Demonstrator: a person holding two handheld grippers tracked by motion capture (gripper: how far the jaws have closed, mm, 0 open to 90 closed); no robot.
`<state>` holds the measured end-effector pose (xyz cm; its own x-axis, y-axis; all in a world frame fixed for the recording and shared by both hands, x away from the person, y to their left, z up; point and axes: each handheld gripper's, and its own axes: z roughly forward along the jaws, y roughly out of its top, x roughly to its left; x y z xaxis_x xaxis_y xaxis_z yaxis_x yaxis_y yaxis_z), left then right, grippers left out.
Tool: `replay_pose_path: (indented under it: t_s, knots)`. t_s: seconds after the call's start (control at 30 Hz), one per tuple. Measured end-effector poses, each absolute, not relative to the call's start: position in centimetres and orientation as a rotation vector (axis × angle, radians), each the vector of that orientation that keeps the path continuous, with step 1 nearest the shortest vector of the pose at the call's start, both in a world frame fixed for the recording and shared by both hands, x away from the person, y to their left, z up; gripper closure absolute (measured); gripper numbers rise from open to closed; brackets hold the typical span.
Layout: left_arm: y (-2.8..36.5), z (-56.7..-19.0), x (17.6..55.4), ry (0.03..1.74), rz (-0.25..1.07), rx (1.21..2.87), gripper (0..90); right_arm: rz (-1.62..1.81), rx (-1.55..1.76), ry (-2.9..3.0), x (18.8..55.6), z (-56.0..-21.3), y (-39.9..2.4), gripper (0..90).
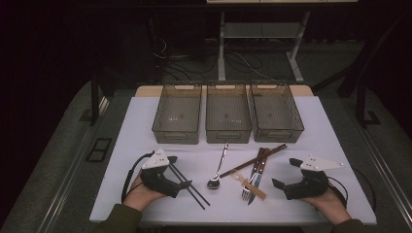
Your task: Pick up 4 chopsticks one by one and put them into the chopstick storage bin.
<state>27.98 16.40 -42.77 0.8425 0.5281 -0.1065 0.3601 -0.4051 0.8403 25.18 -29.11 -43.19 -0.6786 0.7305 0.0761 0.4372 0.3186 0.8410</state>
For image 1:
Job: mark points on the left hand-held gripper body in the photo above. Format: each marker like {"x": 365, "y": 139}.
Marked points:
{"x": 157, "y": 181}

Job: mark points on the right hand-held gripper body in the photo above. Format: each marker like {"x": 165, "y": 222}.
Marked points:
{"x": 309, "y": 186}

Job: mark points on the black chopstick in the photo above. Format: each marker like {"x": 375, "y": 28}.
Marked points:
{"x": 196, "y": 200}
{"x": 199, "y": 195}

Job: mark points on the small wooden utensil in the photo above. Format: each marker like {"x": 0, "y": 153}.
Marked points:
{"x": 256, "y": 191}

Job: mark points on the metal spoon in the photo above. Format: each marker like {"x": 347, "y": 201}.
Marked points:
{"x": 213, "y": 183}

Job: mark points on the smoky transparent plastic bin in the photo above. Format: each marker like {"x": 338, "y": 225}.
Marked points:
{"x": 275, "y": 113}
{"x": 177, "y": 113}
{"x": 228, "y": 113}

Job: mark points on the person's left hand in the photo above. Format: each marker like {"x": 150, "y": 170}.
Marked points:
{"x": 139, "y": 195}

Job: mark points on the person's right hand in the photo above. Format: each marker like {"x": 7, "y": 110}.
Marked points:
{"x": 330, "y": 207}

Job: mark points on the black metal stand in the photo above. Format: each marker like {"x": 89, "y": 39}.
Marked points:
{"x": 361, "y": 106}
{"x": 94, "y": 103}

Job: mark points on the grey metal desk frame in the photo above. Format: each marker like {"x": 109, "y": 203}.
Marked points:
{"x": 222, "y": 48}

